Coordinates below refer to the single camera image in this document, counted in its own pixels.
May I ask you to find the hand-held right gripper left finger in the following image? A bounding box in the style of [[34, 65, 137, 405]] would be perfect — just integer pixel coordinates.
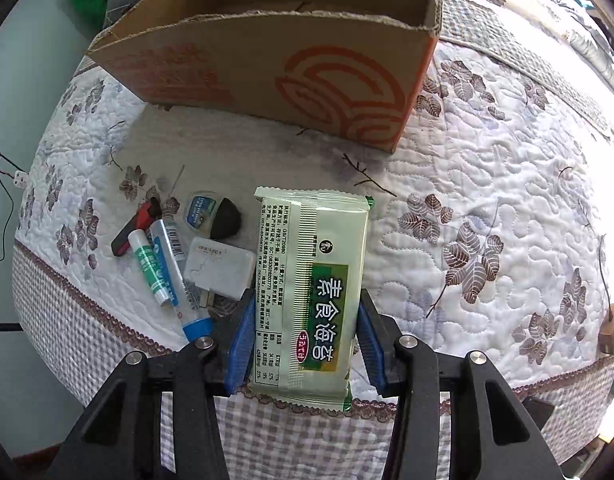
[[45, 289, 258, 480]]

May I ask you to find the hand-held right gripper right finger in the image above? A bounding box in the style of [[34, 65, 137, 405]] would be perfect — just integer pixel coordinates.
[[356, 290, 566, 480]]

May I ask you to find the green seaweed snack packet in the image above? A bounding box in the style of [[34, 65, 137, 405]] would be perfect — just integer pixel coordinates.
[[246, 186, 376, 415]]

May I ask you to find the brown cardboard box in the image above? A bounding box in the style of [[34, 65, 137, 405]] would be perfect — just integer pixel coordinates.
[[86, 0, 445, 156]]

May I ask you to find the white power adapter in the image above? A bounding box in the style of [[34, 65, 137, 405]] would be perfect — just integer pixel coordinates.
[[183, 237, 256, 310]]

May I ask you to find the blue white tube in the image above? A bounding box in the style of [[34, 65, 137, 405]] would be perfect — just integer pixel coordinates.
[[149, 219, 216, 345]]

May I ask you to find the green white glue stick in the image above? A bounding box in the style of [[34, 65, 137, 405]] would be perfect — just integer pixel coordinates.
[[128, 228, 180, 308]]

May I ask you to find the dark grey stone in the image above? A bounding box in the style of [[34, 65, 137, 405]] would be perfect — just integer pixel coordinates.
[[209, 198, 242, 240]]

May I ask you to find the red black utility knife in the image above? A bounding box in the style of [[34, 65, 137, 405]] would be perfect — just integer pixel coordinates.
[[111, 197, 162, 258]]

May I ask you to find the floral quilted bedspread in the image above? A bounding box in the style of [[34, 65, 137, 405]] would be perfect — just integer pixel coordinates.
[[11, 0, 614, 480]]

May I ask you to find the brown wooden object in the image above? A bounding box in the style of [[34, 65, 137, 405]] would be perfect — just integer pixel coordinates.
[[600, 304, 614, 356]]

